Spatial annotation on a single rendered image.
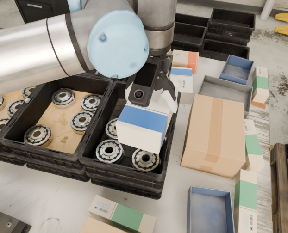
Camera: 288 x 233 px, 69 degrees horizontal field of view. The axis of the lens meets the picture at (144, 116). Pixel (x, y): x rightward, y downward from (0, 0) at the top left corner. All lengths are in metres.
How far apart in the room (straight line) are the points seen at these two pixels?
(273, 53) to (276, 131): 1.23
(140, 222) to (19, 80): 0.64
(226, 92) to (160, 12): 0.94
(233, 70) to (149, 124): 1.01
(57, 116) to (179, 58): 0.78
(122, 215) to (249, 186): 0.50
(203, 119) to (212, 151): 0.15
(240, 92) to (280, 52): 1.94
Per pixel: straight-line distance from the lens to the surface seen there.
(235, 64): 1.50
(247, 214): 0.91
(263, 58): 3.02
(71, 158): 0.76
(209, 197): 0.94
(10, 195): 1.05
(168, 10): 0.42
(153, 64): 0.48
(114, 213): 0.83
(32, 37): 0.29
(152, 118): 0.54
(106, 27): 0.25
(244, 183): 0.94
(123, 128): 0.54
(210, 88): 1.30
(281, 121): 2.33
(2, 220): 0.91
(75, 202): 0.94
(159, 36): 0.44
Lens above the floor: 1.56
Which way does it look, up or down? 52 degrees down
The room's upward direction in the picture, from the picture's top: straight up
